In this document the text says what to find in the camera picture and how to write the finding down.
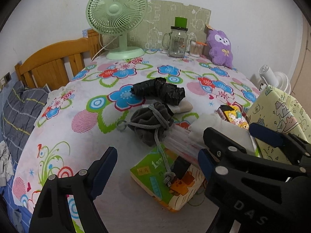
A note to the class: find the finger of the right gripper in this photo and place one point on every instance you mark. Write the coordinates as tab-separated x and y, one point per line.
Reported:
219	144
295	149

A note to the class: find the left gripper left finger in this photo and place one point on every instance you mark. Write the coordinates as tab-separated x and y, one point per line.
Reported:
52	211

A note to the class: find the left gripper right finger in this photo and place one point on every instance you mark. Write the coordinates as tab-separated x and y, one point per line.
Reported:
261	195

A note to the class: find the white towel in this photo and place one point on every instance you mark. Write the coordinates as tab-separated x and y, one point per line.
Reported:
232	131

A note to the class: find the cartoon animal tissue pack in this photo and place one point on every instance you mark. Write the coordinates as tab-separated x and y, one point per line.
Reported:
233	115

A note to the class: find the green children's book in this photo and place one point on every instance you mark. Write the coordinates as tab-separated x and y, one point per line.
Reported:
150	174

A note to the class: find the grey drawstring pouch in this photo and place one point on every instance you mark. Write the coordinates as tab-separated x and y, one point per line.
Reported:
149	123

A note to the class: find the pink clear pouch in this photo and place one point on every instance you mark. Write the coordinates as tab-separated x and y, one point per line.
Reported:
183	143

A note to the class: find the blue bed sheet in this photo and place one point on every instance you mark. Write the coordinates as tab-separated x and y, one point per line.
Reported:
16	216

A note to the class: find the yellow fabric storage box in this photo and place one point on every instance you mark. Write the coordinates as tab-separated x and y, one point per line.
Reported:
280	112

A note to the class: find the beige door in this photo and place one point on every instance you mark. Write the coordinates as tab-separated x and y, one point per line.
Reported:
300	81

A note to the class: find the white standing fan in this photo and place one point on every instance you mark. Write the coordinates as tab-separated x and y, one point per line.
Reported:
275	79

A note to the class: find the crumpled white cloth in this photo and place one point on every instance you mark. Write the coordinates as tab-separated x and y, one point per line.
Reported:
6	167

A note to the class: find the floral tablecloth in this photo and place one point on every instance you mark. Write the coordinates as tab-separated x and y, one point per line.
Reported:
80	123

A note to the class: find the purple plush bunny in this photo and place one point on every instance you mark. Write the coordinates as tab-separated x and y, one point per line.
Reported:
220	48

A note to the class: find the cotton swab jar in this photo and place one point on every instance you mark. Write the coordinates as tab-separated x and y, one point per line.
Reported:
196	48

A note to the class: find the grey plaid pillow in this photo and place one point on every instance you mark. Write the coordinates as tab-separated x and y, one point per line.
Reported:
21	109

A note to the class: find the glass mason jar mug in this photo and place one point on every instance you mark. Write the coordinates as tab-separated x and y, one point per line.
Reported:
175	42

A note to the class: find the green cup on jar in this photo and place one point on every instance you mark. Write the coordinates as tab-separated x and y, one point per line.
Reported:
181	22

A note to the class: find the green patterned cardboard panel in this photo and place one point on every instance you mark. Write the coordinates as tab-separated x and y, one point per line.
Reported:
159	19

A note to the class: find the green desk fan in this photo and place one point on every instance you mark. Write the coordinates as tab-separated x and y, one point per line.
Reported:
117	18

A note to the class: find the wall power outlet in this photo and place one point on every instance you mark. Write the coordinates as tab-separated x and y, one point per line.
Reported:
5	80

